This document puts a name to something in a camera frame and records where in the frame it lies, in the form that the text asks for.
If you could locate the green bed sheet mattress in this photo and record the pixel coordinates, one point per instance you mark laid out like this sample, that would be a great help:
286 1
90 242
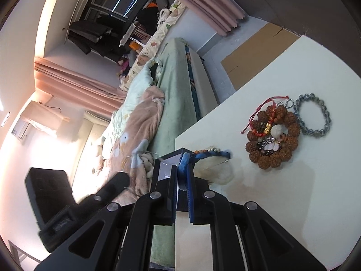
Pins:
178 115

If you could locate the pink fleece blanket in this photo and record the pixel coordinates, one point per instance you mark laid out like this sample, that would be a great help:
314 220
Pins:
129 150

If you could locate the floral mattress in background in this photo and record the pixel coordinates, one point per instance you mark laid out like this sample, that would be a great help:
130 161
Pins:
166 20

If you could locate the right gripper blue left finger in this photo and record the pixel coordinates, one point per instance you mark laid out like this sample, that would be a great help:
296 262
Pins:
164 188

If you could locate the white floral duvet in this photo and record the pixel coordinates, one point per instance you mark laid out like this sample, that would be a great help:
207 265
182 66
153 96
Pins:
120 117

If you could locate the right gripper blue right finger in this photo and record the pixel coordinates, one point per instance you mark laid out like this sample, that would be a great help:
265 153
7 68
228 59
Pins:
198 208

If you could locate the pink curtain far side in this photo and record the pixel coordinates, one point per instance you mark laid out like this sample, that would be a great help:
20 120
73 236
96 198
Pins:
76 88

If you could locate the brown cardboard sheet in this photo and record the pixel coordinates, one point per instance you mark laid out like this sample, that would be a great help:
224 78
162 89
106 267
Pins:
256 53

